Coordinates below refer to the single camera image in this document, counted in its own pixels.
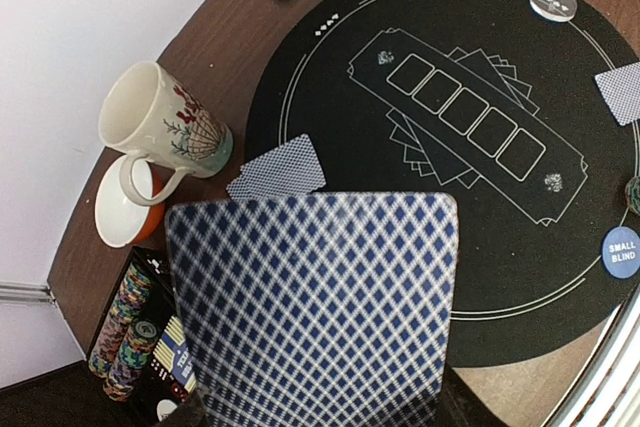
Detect blue card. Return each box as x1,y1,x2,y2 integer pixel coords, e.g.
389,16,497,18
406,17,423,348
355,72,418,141
595,62,640,126
226,134,326,201

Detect aluminium front rail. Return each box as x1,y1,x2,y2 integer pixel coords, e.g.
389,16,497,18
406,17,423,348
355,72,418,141
544,289,639,426

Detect black poker chip case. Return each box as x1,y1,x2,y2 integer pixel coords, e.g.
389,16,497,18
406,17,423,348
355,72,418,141
88,247,197,426

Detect white dealer button in case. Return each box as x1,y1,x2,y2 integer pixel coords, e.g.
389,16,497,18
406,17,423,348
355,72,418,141
156,399,182,426

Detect white floral mug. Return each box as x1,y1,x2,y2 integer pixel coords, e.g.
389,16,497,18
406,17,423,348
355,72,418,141
98,61,234,206

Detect left aluminium frame post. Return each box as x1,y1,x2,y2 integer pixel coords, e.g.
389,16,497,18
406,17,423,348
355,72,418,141
0,282,55,305

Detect chip row in case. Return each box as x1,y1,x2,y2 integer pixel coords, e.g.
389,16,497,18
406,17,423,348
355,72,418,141
103,319,159,402
88,262,152,378

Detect texas holdem card box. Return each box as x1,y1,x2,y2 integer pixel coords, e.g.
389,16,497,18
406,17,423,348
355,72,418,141
150,315,197,400

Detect blue playing card deck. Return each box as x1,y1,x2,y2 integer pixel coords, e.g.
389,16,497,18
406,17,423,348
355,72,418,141
166,192,459,426

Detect white saucer orange base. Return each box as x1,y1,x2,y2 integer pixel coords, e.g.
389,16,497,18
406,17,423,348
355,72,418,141
94,155,165,248

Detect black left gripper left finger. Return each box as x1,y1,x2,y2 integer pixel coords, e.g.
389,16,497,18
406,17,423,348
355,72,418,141
162,392,205,427

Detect round black poker mat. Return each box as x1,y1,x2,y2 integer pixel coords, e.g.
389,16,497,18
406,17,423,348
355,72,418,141
245,0,639,367

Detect red poker chip stack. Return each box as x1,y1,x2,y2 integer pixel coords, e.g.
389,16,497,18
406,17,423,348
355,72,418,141
624,176,640,216

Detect blue small blind button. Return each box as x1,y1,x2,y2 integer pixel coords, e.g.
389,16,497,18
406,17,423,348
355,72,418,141
601,226,640,279

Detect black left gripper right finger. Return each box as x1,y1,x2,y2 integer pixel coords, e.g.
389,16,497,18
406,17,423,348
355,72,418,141
435,366,500,427

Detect clear dealer button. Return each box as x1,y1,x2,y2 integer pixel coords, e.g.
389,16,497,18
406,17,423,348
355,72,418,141
529,0,578,23

